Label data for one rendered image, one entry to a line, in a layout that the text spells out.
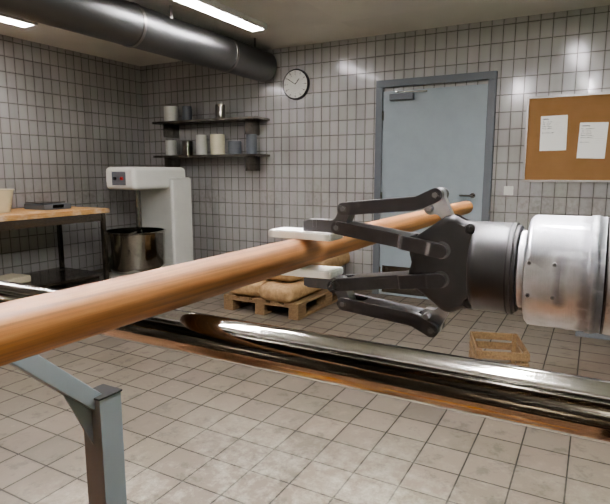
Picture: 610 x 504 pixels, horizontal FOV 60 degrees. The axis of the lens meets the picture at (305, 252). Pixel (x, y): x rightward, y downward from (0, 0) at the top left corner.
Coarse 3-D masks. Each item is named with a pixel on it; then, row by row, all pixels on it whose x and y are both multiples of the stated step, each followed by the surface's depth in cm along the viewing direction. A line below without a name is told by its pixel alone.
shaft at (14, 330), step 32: (384, 224) 70; (416, 224) 82; (224, 256) 41; (256, 256) 44; (288, 256) 47; (320, 256) 53; (96, 288) 30; (128, 288) 32; (160, 288) 34; (192, 288) 36; (224, 288) 40; (0, 320) 25; (32, 320) 26; (64, 320) 27; (96, 320) 29; (128, 320) 32; (0, 352) 24; (32, 352) 26
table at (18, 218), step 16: (16, 208) 536; (80, 208) 536; (96, 208) 536; (0, 224) 447; (16, 224) 459; (32, 224) 472; (48, 224) 486; (32, 272) 549; (48, 272) 549; (64, 272) 549; (80, 272) 549; (96, 272) 549
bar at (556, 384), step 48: (0, 288) 47; (48, 288) 46; (144, 336) 38; (192, 336) 36; (240, 336) 34; (288, 336) 33; (336, 336) 32; (48, 384) 69; (336, 384) 32; (384, 384) 30; (432, 384) 28; (480, 384) 27; (528, 384) 26; (576, 384) 26; (96, 432) 77; (576, 432) 25; (96, 480) 78
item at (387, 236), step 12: (336, 228) 49; (348, 228) 49; (360, 228) 48; (372, 228) 48; (384, 228) 49; (372, 240) 48; (384, 240) 47; (396, 240) 47; (408, 240) 46; (420, 240) 45; (420, 252) 45; (432, 252) 44; (444, 252) 44
